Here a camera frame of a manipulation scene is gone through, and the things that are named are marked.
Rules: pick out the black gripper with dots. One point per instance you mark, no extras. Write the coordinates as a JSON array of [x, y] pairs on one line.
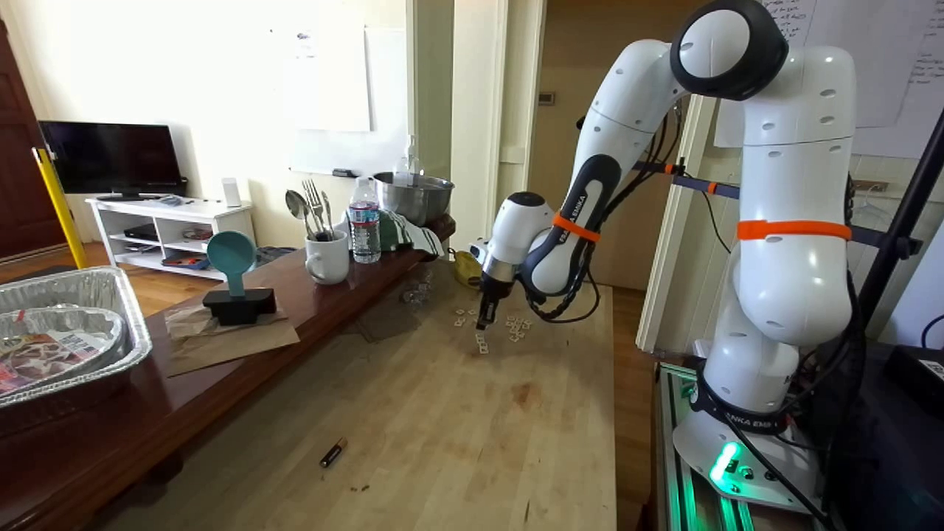
[[490, 294]]

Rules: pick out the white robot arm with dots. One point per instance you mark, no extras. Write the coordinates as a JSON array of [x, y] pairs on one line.
[[785, 285]]

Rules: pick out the yellow banana-shaped cloth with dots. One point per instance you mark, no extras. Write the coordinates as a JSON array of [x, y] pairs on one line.
[[466, 271]]

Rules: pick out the green striped white towel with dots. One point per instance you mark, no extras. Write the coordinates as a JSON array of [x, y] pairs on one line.
[[419, 238]]

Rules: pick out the large steel mixing bowl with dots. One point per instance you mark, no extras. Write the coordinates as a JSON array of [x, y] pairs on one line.
[[415, 197]]

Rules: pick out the clear plastic water bottle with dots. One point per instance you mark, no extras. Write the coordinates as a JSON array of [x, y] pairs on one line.
[[363, 222]]

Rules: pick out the white mug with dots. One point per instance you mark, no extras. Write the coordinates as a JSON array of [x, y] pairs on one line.
[[328, 259]]

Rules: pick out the metal spoons in mug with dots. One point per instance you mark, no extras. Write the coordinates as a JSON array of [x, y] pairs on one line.
[[311, 209]]

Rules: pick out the teal scoop on black base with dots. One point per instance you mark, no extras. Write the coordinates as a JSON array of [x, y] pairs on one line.
[[233, 256]]

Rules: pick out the brown paper sheet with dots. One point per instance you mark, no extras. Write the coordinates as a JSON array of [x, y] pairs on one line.
[[198, 340]]

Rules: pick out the white tv shelf unit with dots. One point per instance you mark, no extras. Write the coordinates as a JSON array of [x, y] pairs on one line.
[[167, 238]]

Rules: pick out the black flat screen television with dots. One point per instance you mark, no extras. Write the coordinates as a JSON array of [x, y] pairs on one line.
[[114, 157]]

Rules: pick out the aluminium foil tray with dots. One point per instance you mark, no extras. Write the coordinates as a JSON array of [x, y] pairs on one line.
[[69, 330]]

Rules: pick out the black box beside robot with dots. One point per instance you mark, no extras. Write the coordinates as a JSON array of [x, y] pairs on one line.
[[892, 470]]

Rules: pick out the yellow stick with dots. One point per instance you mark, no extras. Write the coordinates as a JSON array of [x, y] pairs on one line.
[[59, 209]]

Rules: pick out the green lit robot base rail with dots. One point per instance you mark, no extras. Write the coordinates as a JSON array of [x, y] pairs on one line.
[[696, 483]]

